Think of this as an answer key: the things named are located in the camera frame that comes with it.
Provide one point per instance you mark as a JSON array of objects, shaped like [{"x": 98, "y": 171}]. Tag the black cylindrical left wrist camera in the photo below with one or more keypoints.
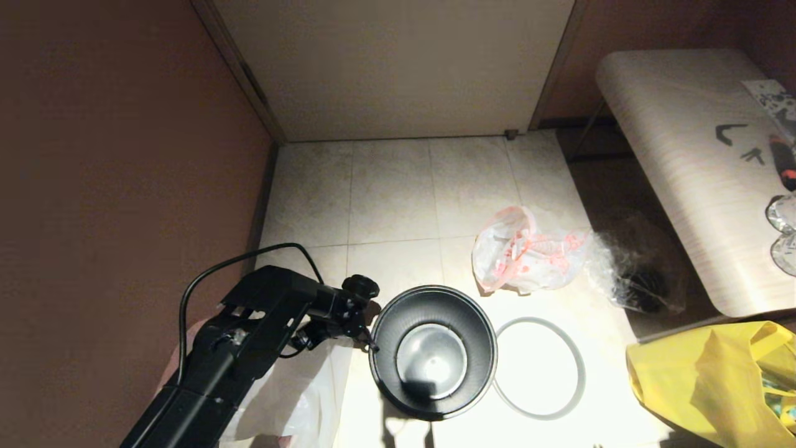
[{"x": 360, "y": 287}]

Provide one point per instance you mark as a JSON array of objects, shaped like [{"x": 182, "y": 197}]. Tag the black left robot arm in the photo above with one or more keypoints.
[{"x": 236, "y": 348}]

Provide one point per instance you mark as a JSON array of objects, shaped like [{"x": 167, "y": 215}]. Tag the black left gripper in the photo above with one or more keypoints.
[{"x": 333, "y": 314}]

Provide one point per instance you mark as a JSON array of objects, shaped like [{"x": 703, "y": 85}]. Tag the white trash bag red trim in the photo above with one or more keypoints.
[{"x": 298, "y": 398}]

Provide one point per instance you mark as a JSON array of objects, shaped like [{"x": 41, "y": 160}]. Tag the small black hex key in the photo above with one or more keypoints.
[{"x": 754, "y": 155}]

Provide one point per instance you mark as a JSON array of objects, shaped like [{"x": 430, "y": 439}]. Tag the black round trash bin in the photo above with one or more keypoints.
[{"x": 385, "y": 373}]

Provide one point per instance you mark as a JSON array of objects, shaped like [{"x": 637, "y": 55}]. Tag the red-printed plastic bag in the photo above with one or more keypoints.
[{"x": 516, "y": 261}]

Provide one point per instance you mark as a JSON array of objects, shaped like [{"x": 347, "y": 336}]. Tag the light wood-grain table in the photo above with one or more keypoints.
[{"x": 671, "y": 124}]

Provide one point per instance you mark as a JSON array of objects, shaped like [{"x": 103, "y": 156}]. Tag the white patterned paper sheet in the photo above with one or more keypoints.
[{"x": 774, "y": 98}]

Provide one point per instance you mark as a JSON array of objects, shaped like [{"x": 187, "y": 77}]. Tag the teal printed package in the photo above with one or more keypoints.
[{"x": 777, "y": 398}]

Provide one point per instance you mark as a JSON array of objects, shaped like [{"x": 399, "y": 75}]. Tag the yellow plastic bag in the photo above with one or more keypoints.
[{"x": 703, "y": 379}]

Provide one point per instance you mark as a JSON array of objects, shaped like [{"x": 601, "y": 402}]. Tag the clear shiny glass item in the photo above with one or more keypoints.
[
  {"x": 787, "y": 256},
  {"x": 785, "y": 214}
]

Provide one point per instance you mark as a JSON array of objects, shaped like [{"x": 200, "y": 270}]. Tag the clear plastic bag dark contents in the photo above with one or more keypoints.
[{"x": 634, "y": 280}]

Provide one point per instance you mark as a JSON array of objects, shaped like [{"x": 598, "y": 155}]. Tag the white door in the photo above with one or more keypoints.
[{"x": 398, "y": 68}]

